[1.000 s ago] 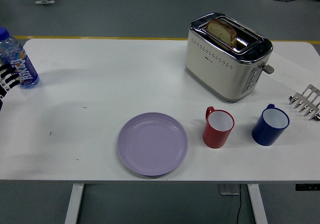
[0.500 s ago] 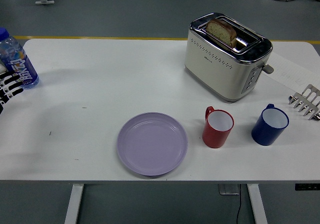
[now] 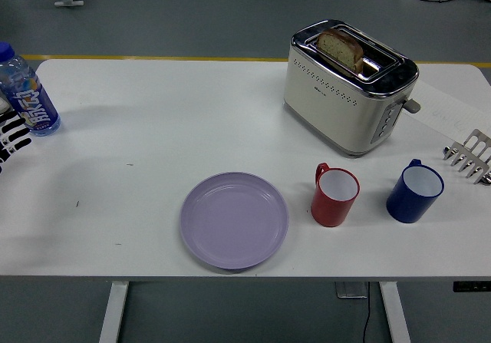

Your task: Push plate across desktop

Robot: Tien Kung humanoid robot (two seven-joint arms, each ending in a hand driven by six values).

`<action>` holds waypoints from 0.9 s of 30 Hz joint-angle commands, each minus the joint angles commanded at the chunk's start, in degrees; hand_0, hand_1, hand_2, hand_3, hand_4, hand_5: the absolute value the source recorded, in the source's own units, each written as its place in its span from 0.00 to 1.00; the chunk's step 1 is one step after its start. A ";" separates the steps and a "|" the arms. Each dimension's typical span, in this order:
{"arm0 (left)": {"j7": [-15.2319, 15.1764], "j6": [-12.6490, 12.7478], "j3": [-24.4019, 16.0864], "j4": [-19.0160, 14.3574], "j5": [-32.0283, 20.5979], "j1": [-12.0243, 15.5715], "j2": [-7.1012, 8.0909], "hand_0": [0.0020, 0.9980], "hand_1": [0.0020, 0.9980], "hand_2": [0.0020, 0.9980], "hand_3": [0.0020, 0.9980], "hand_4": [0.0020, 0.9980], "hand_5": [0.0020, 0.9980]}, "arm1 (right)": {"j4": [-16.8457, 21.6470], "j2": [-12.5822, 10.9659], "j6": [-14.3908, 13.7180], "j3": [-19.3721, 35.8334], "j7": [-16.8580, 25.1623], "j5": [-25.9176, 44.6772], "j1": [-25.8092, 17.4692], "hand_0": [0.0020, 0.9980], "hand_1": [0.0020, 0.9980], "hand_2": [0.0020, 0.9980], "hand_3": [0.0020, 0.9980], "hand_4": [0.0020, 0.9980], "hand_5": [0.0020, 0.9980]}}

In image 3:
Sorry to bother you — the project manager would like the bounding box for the blue mug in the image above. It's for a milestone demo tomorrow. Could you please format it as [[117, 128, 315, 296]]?
[[385, 158, 446, 224]]

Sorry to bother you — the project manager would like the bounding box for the grey floor plate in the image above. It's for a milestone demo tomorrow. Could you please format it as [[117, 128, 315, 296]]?
[[334, 281, 370, 300]]

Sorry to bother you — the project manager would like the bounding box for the thin black cable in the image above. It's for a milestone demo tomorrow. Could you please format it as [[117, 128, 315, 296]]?
[[361, 296, 372, 343]]

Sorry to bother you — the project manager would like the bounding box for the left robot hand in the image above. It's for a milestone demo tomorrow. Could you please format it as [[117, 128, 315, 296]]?
[[0, 110, 33, 174]]

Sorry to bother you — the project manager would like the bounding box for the cream and chrome toaster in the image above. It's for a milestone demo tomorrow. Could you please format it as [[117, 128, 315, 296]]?
[[282, 19, 422, 158]]

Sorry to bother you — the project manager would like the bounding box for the white paper sheet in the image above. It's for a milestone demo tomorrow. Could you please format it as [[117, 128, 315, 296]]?
[[400, 78, 491, 141]]

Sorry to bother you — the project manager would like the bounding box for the metal toast rack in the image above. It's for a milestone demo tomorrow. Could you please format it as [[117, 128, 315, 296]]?
[[442, 128, 491, 185]]

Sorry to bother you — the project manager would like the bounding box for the black table control panel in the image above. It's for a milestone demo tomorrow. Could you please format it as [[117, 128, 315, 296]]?
[[452, 280, 491, 293]]

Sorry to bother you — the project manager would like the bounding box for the white table leg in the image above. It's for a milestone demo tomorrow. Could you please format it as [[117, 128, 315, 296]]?
[[378, 281, 412, 343], [98, 281, 130, 343]]

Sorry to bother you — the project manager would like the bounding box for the bread slice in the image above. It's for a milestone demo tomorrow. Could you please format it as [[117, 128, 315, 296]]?
[[315, 27, 364, 74]]

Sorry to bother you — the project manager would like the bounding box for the purple round plate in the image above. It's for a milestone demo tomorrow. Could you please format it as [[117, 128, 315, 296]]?
[[180, 171, 290, 271]]

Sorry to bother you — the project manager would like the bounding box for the red mug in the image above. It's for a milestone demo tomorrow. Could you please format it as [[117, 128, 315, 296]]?
[[309, 162, 361, 228]]

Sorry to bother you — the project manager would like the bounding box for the blue drink bottle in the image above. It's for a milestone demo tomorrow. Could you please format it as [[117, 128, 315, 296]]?
[[0, 41, 61, 137]]

